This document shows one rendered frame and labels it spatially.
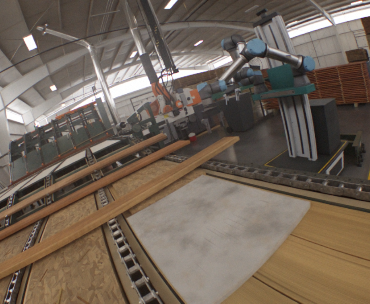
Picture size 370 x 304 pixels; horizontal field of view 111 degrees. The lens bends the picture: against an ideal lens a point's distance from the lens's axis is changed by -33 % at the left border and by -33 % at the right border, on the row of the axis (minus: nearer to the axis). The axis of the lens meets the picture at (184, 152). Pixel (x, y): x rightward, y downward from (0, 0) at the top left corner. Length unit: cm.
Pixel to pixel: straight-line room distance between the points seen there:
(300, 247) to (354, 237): 16
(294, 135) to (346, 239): 168
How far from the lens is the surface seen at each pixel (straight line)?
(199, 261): 55
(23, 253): 116
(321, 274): 50
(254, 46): 135
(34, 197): 231
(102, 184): 155
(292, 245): 55
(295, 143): 215
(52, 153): 685
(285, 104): 202
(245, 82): 199
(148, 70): 655
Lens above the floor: 123
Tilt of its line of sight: 14 degrees down
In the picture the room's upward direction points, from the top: 20 degrees counter-clockwise
